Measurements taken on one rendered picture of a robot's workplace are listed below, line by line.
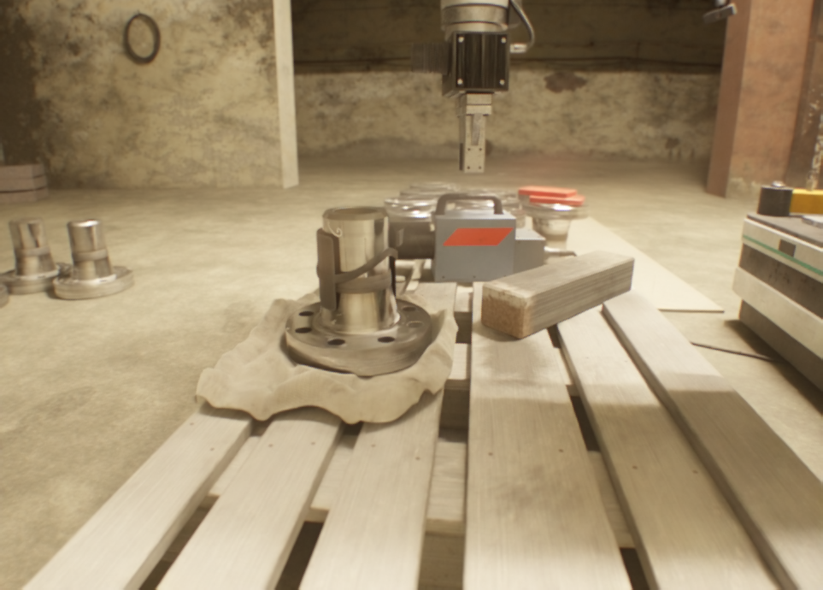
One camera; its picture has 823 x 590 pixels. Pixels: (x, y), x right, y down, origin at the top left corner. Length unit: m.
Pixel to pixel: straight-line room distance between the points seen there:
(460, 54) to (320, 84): 9.16
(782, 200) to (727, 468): 1.02
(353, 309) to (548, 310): 0.39
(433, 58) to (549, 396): 0.83
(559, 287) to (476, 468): 0.50
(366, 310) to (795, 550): 0.62
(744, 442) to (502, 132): 9.30
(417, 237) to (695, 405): 0.77
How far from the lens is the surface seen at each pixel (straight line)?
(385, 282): 0.83
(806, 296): 1.30
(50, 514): 0.92
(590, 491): 0.61
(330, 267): 0.81
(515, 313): 0.94
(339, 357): 0.79
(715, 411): 0.78
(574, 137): 10.00
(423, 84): 9.91
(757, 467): 0.69
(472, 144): 1.25
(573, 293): 1.07
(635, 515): 0.60
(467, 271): 1.28
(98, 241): 1.95
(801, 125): 5.20
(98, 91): 5.81
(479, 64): 1.20
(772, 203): 1.57
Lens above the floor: 0.52
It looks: 17 degrees down
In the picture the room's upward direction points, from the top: straight up
